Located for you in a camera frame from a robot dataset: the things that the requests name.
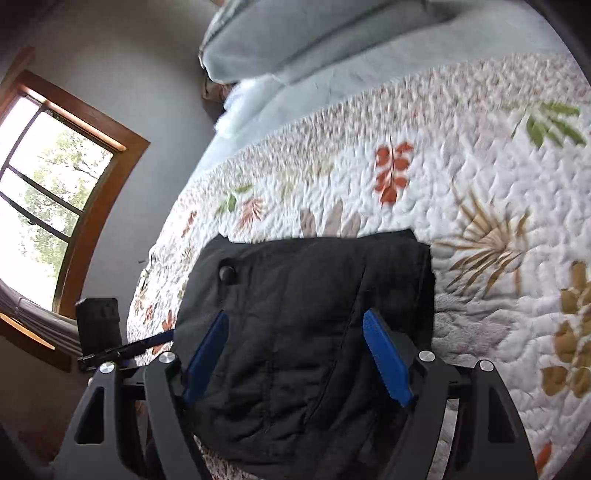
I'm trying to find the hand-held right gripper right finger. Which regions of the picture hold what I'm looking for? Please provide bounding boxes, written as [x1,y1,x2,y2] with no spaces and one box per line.
[361,307,540,480]

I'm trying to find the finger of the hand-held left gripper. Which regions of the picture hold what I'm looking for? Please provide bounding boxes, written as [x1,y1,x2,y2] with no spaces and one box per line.
[119,329,177,359]

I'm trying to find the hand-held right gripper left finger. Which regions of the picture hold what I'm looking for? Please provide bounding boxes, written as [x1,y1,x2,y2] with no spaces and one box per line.
[52,308,232,480]

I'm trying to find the black pants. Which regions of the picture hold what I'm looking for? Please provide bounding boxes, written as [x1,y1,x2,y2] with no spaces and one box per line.
[173,228,437,479]

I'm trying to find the grey pleated curtain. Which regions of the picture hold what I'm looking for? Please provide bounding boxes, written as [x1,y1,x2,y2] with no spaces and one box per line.
[0,281,85,357]

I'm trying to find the wooden framed window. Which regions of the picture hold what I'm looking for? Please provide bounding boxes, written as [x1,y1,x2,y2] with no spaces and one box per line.
[0,69,151,320]

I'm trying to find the leaf print quilt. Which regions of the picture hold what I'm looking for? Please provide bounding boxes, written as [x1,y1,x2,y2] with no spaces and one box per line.
[126,52,591,480]

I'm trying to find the brown floral cloth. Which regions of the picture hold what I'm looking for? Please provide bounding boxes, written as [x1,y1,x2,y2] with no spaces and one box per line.
[201,78,238,112]

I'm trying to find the grey bed sheet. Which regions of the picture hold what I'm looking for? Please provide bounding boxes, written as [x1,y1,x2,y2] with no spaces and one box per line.
[189,0,574,186]

